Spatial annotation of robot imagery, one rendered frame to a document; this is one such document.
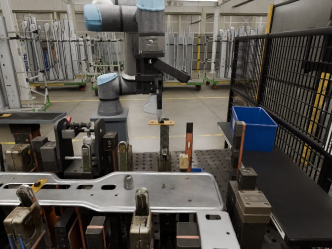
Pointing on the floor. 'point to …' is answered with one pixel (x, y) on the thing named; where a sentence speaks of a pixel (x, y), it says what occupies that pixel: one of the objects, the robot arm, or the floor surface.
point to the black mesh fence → (324, 173)
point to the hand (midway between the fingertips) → (161, 117)
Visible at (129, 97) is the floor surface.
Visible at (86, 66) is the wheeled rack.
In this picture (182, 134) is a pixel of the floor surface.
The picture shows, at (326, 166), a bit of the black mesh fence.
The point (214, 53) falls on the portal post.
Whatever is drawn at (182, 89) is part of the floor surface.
